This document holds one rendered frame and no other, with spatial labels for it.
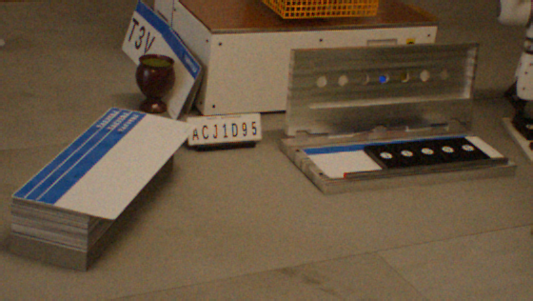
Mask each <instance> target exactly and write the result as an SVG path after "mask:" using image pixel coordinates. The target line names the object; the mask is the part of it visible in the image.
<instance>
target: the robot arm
mask: <svg viewBox="0 0 533 301"><path fill-rule="evenodd" d="M495 14H496V17H497V19H498V21H499V22H500V23H501V24H503V25H511V26H521V27H526V33H525V40H524V47H525V48H527V49H528V50H526V51H525V52H522V54H521V57H520V62H519V64H518V67H517V71H516V74H515V78H514V83H513V84H512V85H511V86H510V87H509V88H508V89H507V90H506V91H505V92H504V93H503V96H504V97H505V98H506V100H508V101H509V103H510V104H511V105H512V106H513V108H514V109H515V110H516V113H515V119H514V125H515V127H516V128H517V129H518V130H522V129H523V123H524V118H525V113H524V112H523V109H524V108H525V105H526V103H527V101H528V100H533V0H497V4H496V7H495ZM512 94H515V95H516V96H518V98H517V99H515V98H514V97H513V96H512Z"/></svg>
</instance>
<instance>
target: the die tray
mask: <svg viewBox="0 0 533 301"><path fill-rule="evenodd" d="M512 121H513V118H503V119H502V125H503V127H504V128H505V130H506V131H507V133H508V134H509V136H511V137H512V139H513V140H514V142H515V143H516V146H517V147H518V148H519V149H520V151H521V152H522V154H523V155H524V156H525V157H526V159H527V162H528V163H529V164H530V165H531V166H532V168H533V151H532V150H531V149H530V148H529V147H528V145H529V142H533V141H528V140H526V139H525V137H524V136H522V134H521V133H520V132H519V130H518V129H517V128H516V127H515V125H514V124H513V122H512Z"/></svg>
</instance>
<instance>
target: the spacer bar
mask: <svg viewBox="0 0 533 301"><path fill-rule="evenodd" d="M465 138H466V139H468V140H469V141H470V142H471V143H473V144H474V146H477V147H478V148H480V149H481V150H482V151H484V153H485V154H488V155H489V156H491V158H498V157H503V155H502V154H499V153H498V152H497V151H495V149H493V148H492V147H491V146H488V145H487V144H486V143H485V142H484V141H483V140H482V139H481V138H479V137H478V136H465Z"/></svg>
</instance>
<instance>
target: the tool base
mask: <svg viewBox="0 0 533 301"><path fill-rule="evenodd" d="M465 125H466V122H458V121H457V120H456V119H450V120H449V123H443V124H436V125H431V129H430V130H416V131H405V130H407V127H403V128H392V129H385V128H384V127H383V126H375V129H370V130H356V131H354V136H353V137H333V138H328V133H318V134H306V133H305V132H304V131H296V133H295V135H291V136H288V137H287V138H286V139H281V142H280V149H281V150H282V151H283V152H284V153H285V154H286V155H287V157H288V158H289V159H290V160H291V161H292V162H293V163H295V165H296V166H297V167H298V168H299V169H300V170H301V171H303V172H304V174H305V175H306V176H307V177H308V178H309V179H311V180H312V182H313V183H314V184H315V185H316V187H317V188H319V189H320V190H321V192H322V193H323V194H324V195H331V194H338V193H347V192H355V191H371V190H378V189H394V188H402V187H410V186H418V185H426V184H435V183H443V182H450V181H466V180H475V179H483V178H491V177H499V176H507V175H515V174H516V168H517V165H516V164H515V163H513V162H509V161H508V162H507V163H500V164H482V165H474V166H465V167H457V168H448V169H439V170H431V171H407V172H398V173H390V174H381V175H372V176H364V177H355V178H347V179H345V178H344V177H336V178H329V177H328V176H327V175H326V174H325V173H324V172H323V171H321V169H320V168H319V167H318V166H317V165H316V164H315V163H313V162H312V160H311V159H309V158H308V157H307V156H306V155H305V154H304V153H303V152H302V149H307V148H318V147H327V146H346V145H357V144H367V143H377V142H387V141H397V140H407V139H417V138H426V137H447V136H457V135H466V136H474V134H473V132H472V131H471V130H467V129H465V128H464V127H462V126H465ZM295 150H299V151H295ZM320 172H321V173H322V174H323V175H321V174H319V173H320Z"/></svg>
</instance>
